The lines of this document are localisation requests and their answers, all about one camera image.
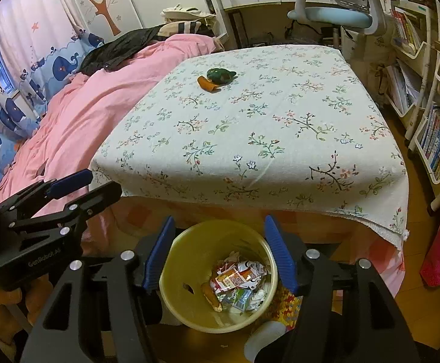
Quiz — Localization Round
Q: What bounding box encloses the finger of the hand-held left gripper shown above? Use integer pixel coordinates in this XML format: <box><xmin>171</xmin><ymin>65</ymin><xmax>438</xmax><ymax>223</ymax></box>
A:
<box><xmin>0</xmin><ymin>169</ymin><xmax>94</xmax><ymax>220</ymax></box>
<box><xmin>11</xmin><ymin>181</ymin><xmax>123</xmax><ymax>242</ymax></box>

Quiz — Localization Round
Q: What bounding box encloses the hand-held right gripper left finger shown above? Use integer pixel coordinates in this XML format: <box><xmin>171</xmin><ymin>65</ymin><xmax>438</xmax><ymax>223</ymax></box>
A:
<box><xmin>19</xmin><ymin>215</ymin><xmax>177</xmax><ymax>363</ymax></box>

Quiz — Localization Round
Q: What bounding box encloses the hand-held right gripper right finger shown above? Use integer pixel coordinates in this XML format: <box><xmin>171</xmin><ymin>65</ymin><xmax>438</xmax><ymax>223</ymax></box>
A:
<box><xmin>263</xmin><ymin>215</ymin><xmax>421</xmax><ymax>363</ymax></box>

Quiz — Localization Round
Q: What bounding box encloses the cream plastic wastebasket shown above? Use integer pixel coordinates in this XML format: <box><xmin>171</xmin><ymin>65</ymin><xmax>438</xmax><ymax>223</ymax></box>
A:
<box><xmin>159</xmin><ymin>219</ymin><xmax>279</xmax><ymax>334</ymax></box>

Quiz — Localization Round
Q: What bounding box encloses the white tissue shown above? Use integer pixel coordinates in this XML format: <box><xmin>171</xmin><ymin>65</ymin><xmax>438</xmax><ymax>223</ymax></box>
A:
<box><xmin>248</xmin><ymin>289</ymin><xmax>268</xmax><ymax>309</ymax></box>

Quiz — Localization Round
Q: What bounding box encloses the red snack wrapper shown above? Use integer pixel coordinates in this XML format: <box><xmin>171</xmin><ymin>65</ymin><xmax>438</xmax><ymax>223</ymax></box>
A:
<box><xmin>210</xmin><ymin>259</ymin><xmax>268</xmax><ymax>292</ymax></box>

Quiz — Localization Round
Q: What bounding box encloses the blue milk carton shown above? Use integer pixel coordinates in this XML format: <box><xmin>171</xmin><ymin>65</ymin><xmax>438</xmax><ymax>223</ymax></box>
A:
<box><xmin>220</xmin><ymin>287</ymin><xmax>256</xmax><ymax>312</ymax></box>

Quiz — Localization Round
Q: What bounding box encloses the orange fruit peel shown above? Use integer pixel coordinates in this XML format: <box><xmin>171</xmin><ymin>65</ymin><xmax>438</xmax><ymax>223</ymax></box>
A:
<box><xmin>197</xmin><ymin>76</ymin><xmax>220</xmax><ymax>93</ymax></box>

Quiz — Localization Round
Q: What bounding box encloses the green toy object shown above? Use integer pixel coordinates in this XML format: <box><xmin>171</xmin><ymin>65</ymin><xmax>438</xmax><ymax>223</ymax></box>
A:
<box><xmin>207</xmin><ymin>67</ymin><xmax>239</xmax><ymax>86</ymax></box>

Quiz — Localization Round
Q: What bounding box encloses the person's left hand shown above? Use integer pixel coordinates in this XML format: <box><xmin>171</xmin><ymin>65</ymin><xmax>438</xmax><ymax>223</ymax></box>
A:
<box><xmin>0</xmin><ymin>274</ymin><xmax>52</xmax><ymax>345</ymax></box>

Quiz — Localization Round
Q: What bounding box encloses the colourful patterned mat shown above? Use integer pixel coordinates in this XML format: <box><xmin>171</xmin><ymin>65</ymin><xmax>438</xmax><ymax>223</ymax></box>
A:
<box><xmin>271</xmin><ymin>285</ymin><xmax>304</xmax><ymax>329</ymax></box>

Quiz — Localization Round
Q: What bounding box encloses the pink blanket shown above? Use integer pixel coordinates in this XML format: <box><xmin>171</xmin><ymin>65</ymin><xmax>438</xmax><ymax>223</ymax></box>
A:
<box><xmin>0</xmin><ymin>33</ymin><xmax>224</xmax><ymax>258</ymax></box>

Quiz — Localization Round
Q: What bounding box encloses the person's right leg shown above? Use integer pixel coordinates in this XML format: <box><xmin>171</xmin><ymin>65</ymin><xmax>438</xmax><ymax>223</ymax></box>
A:
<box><xmin>244</xmin><ymin>319</ymin><xmax>300</xmax><ymax>363</ymax></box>

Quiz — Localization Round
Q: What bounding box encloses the pink whale print curtain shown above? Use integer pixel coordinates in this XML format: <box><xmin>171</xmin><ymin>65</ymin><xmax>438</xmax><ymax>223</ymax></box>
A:
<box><xmin>0</xmin><ymin>0</ymin><xmax>105</xmax><ymax>152</ymax></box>

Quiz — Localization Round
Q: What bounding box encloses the floral tablecloth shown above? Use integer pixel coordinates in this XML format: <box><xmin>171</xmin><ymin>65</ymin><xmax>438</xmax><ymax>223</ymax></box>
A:
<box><xmin>89</xmin><ymin>43</ymin><xmax>410</xmax><ymax>252</ymax></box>

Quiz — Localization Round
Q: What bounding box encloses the black jacket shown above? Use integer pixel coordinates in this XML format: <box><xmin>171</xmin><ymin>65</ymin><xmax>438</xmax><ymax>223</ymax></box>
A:
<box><xmin>78</xmin><ymin>26</ymin><xmax>175</xmax><ymax>76</ymax></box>

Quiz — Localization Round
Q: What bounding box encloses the row of colourful books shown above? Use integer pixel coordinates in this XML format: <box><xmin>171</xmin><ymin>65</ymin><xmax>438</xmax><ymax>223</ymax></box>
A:
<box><xmin>418</xmin><ymin>106</ymin><xmax>440</xmax><ymax>182</ymax></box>

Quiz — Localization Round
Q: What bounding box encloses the striped pillow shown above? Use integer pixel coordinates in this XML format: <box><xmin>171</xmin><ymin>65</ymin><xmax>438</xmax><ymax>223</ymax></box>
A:
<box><xmin>157</xmin><ymin>21</ymin><xmax>213</xmax><ymax>38</ymax></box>

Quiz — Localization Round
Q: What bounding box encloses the white wardrobe with tree sticker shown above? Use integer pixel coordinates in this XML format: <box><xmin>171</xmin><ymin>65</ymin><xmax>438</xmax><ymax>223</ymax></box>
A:
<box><xmin>63</xmin><ymin>0</ymin><xmax>220</xmax><ymax>46</ymax></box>

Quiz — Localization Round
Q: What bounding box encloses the cream canvas tote bag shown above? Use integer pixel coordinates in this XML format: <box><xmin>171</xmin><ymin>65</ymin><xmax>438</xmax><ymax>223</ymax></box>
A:
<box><xmin>161</xmin><ymin>5</ymin><xmax>217</xmax><ymax>23</ymax></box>

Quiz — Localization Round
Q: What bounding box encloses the white bookshelf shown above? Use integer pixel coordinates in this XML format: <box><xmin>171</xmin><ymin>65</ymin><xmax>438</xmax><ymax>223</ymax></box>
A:
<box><xmin>379</xmin><ymin>0</ymin><xmax>440</xmax><ymax>212</ymax></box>

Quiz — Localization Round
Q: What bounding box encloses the light blue desk chair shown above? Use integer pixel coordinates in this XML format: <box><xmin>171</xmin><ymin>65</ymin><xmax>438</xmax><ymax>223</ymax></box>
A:
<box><xmin>272</xmin><ymin>0</ymin><xmax>390</xmax><ymax>50</ymax></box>

